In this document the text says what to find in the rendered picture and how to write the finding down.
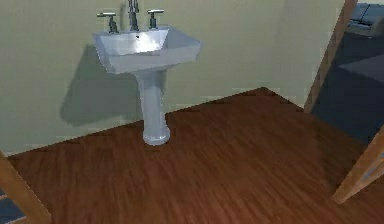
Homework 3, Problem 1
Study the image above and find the grey metal sink faucet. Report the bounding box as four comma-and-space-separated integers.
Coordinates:
127, 0, 141, 32

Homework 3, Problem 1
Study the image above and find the grey sofa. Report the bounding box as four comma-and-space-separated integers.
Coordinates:
346, 2, 384, 37

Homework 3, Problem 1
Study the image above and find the white pedestal sink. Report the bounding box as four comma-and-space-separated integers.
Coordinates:
92, 25, 204, 147

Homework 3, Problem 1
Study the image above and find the grey metal tap handle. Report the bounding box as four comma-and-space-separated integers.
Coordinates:
96, 12, 120, 34
146, 8, 165, 30

